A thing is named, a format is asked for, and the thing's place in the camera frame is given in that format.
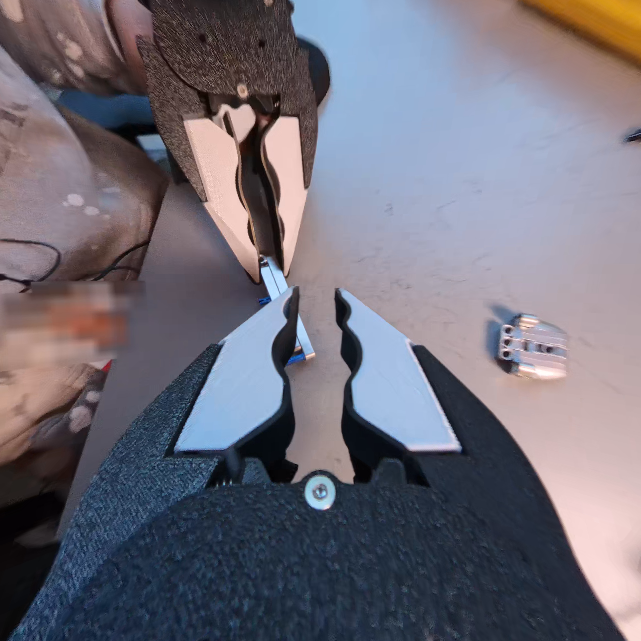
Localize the thin black cable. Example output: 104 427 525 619
0 238 151 293

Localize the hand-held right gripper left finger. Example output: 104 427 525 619
174 287 300 482

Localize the silver engine block piece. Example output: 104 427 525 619
496 313 569 380

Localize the yellow storage bin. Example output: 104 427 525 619
521 0 641 63

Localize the long grey beam with pins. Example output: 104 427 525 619
258 255 316 362

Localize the person's camouflage hoodie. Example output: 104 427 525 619
0 0 156 96

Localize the pale patterned cloth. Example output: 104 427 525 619
0 45 170 506

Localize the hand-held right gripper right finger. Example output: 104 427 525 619
335 288 461 482

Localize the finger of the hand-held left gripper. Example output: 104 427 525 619
262 116 308 277
183 115 262 283

